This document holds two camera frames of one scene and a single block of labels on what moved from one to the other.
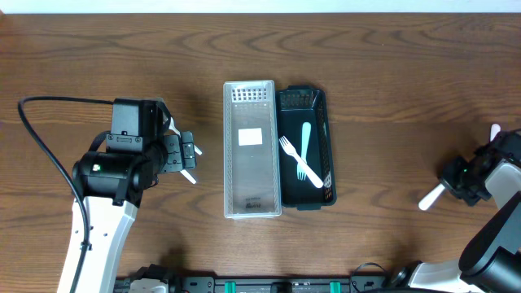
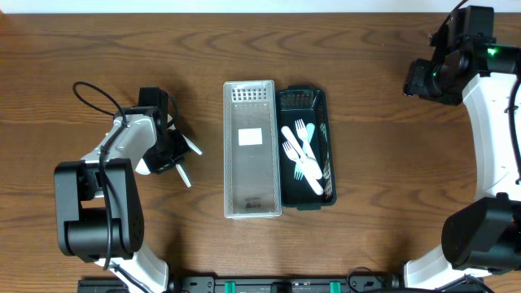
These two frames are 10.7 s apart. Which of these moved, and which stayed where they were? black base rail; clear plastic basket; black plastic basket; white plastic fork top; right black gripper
Moved: white plastic fork top; right black gripper
Stayed: black base rail; clear plastic basket; black plastic basket
